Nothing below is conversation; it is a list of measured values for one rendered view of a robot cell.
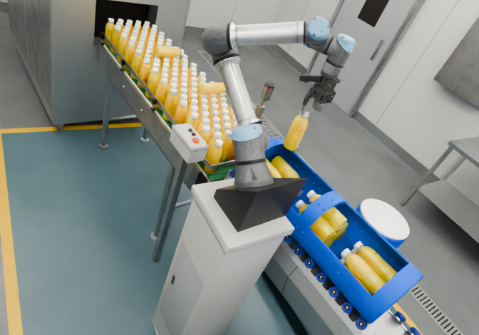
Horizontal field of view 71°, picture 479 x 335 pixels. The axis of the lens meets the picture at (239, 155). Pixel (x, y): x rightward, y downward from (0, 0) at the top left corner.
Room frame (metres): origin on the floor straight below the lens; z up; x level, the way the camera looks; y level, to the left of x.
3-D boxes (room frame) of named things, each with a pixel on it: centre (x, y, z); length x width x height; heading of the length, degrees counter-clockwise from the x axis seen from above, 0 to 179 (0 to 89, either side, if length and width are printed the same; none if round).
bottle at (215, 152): (1.44, 0.12, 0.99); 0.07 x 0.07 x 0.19
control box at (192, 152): (1.40, 0.27, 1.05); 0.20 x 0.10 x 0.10; 50
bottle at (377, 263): (1.03, -0.70, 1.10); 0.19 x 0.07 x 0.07; 50
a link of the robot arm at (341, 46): (1.38, -0.21, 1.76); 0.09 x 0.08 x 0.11; 80
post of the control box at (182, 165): (1.40, 0.27, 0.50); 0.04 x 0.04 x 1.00; 50
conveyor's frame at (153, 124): (2.04, 0.59, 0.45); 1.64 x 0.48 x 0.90; 50
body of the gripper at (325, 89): (1.37, -0.22, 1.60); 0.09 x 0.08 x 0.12; 50
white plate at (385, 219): (1.46, -0.85, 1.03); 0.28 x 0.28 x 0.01
